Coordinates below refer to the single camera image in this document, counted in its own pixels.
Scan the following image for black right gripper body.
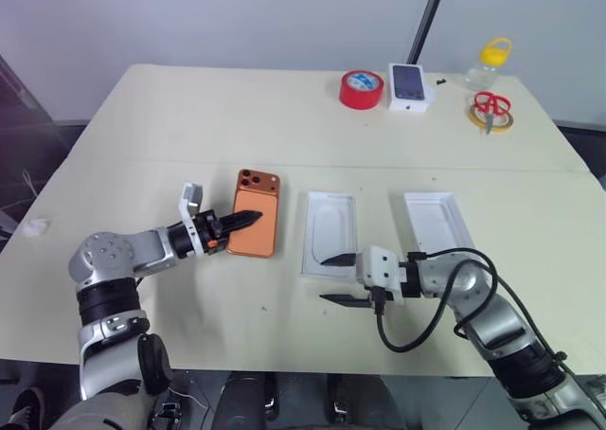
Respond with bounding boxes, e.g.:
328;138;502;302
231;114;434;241
361;284;395;315

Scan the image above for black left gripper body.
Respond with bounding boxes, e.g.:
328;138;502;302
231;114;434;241
193;208;224;257

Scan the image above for orange smartphone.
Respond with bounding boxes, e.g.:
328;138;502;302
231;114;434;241
225;167;281;260

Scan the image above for white phone box base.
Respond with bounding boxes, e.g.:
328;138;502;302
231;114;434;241
300;190;357;278

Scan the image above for white phone box lid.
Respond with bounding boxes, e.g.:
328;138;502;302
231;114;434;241
402;191;475;257

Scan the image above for white box with phone print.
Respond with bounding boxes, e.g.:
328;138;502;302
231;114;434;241
387;62;437;115

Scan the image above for clear jar with yellow lid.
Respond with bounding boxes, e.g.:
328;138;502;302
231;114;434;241
462;37;514;92

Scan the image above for dark rounded shape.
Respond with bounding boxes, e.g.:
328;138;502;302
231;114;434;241
221;371;278;424

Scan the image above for red tape roll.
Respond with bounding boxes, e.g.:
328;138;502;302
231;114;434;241
338;69;384;112

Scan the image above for yellow tape roll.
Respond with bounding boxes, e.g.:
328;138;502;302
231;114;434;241
468;102;516;132

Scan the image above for black metal pole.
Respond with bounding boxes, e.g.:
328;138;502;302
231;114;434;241
405;0;452;66

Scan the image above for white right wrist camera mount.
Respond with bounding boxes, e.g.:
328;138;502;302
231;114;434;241
354;245;409;306

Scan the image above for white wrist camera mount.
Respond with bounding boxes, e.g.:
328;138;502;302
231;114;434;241
177;180;210;257
354;245;409;306

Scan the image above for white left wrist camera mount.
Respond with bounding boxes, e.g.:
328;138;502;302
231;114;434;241
177;180;210;257

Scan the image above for red handled scissors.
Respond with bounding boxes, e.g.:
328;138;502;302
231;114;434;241
473;91;513;135

